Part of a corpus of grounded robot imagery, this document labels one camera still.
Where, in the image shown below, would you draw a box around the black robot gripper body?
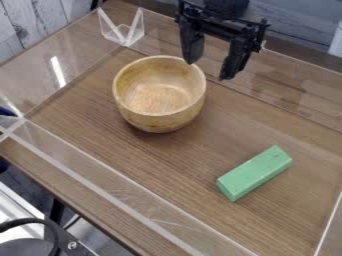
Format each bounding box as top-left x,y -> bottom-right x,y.
175,0 -> 270,52

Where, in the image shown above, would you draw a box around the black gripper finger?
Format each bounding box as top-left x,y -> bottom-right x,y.
179,16 -> 205,64
220,37 -> 252,80

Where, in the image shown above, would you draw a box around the green rectangular block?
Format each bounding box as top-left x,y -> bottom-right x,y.
217,145 -> 293,202

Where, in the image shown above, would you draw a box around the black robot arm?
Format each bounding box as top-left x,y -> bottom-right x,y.
175,0 -> 270,80

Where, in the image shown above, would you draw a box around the light wooden bowl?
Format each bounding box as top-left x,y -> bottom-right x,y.
113,55 -> 207,133

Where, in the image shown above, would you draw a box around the black table leg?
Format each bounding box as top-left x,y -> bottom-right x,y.
50,199 -> 66,224

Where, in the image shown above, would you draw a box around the clear acrylic tray enclosure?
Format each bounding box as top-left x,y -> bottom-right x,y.
0,0 -> 342,256

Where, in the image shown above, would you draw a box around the black cable lower left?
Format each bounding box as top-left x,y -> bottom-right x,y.
0,218 -> 62,256

